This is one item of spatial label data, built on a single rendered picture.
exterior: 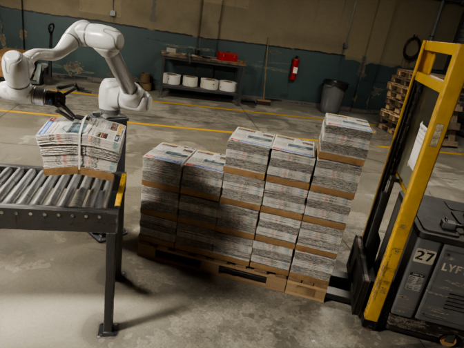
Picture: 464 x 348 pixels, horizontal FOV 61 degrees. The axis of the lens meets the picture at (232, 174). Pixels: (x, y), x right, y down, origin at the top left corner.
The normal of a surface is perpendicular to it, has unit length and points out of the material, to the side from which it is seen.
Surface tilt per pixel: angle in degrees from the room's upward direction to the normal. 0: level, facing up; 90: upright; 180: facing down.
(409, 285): 90
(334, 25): 90
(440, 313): 90
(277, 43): 90
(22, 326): 0
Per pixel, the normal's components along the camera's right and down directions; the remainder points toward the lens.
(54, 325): 0.15, -0.92
